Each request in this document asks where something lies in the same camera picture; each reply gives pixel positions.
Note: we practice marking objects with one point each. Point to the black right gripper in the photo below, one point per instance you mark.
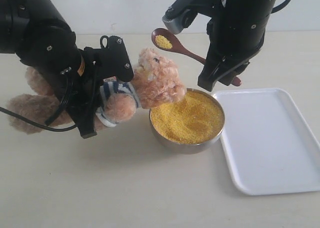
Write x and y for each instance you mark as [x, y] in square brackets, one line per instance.
[237, 35]

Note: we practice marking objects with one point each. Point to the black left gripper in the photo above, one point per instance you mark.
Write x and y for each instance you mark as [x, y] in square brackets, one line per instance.
[63, 83]

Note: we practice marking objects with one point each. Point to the dark brown wooden spoon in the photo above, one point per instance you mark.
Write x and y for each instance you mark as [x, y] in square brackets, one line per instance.
[166, 41]

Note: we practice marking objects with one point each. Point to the tan teddy bear striped sweater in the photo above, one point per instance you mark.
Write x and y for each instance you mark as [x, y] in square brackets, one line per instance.
[155, 82]

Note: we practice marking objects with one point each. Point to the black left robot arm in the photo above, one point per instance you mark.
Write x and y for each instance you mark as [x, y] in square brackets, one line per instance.
[16, 18]

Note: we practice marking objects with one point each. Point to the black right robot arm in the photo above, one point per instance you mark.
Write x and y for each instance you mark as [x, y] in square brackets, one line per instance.
[206, 7]

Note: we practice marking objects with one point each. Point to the steel bowl of yellow millet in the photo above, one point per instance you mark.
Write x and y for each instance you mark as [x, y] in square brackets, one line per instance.
[190, 126]

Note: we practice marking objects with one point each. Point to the white rectangular plastic tray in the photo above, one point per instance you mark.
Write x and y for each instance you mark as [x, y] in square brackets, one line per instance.
[269, 147]

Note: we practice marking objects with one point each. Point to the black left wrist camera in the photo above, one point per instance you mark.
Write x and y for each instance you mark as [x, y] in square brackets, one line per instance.
[111, 59]

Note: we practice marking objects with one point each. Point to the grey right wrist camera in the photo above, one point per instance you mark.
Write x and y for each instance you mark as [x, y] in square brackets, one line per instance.
[178, 24]

